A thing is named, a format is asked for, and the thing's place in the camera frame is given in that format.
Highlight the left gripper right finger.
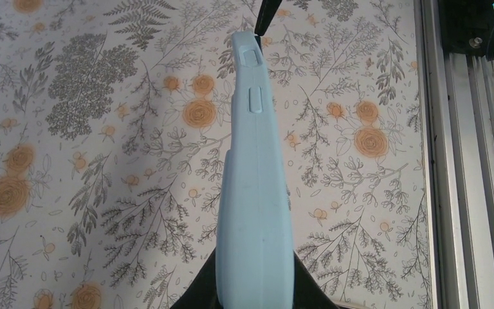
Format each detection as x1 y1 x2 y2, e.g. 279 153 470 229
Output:
293 253 339 309

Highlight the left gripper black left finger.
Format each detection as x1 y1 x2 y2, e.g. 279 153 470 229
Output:
170 250 222 309

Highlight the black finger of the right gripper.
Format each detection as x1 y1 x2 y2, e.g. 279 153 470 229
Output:
254 0 282 37

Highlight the black phone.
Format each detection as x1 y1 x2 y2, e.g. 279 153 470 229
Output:
215 32 295 308

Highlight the floral patterned table mat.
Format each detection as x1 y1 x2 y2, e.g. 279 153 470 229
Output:
0 1 434 308

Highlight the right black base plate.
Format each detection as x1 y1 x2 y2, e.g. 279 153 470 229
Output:
437 0 494 61

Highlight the aluminium mounting rail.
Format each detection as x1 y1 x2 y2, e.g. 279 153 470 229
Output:
414 1 494 308

